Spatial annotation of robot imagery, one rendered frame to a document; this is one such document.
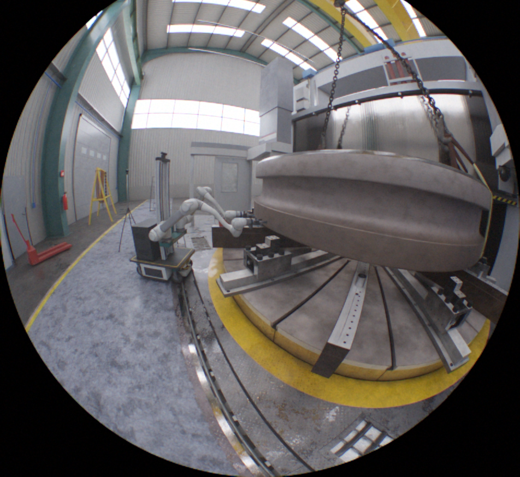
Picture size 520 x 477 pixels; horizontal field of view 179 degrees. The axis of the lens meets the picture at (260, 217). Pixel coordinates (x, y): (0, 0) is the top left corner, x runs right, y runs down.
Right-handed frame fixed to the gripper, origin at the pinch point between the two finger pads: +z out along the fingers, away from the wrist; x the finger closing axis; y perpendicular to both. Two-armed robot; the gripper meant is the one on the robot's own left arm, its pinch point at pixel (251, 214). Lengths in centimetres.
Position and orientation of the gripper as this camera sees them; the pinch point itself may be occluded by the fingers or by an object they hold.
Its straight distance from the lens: 236.4
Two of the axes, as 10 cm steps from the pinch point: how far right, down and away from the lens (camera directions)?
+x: -3.0, -2.1, 9.3
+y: 0.4, -9.8, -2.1
